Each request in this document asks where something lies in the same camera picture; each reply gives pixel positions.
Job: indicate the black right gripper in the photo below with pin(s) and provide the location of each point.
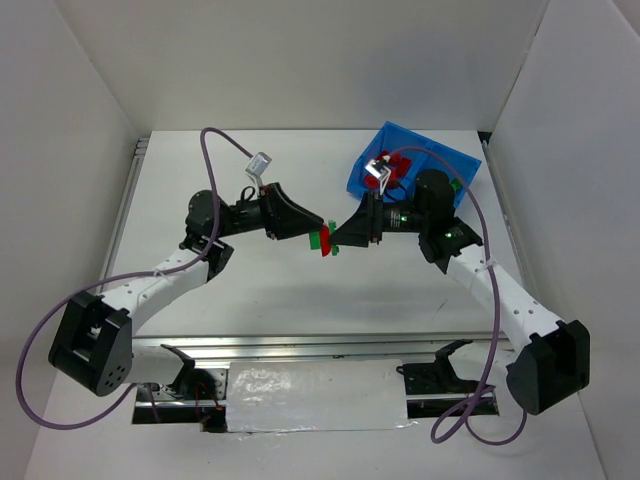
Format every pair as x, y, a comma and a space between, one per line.
374, 218

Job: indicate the red long lego brick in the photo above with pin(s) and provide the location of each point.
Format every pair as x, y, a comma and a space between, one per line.
402, 167

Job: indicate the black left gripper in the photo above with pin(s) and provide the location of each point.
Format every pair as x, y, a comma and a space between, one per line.
271, 211

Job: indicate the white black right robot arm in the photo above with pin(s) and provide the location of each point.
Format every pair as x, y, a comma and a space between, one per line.
553, 356

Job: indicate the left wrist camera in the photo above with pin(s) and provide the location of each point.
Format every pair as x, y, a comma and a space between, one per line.
256, 167

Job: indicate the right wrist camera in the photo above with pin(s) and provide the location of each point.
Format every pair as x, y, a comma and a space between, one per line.
381, 171

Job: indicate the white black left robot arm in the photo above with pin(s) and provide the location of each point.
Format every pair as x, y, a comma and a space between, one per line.
94, 341

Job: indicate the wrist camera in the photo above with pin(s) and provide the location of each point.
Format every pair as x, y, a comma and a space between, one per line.
256, 167
381, 171

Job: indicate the red arch lego piece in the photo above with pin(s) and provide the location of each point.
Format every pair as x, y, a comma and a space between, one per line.
370, 182

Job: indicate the green lego brick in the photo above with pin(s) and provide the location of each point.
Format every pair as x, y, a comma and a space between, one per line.
455, 184

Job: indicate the white taped cover plate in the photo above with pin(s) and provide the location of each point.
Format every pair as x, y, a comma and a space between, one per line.
337, 395

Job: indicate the green plate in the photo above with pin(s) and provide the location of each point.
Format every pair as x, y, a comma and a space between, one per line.
332, 228
315, 240

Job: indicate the aluminium table edge rail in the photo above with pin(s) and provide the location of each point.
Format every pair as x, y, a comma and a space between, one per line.
309, 346

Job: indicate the red lego piece in bin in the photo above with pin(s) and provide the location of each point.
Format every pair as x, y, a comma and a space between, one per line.
385, 156

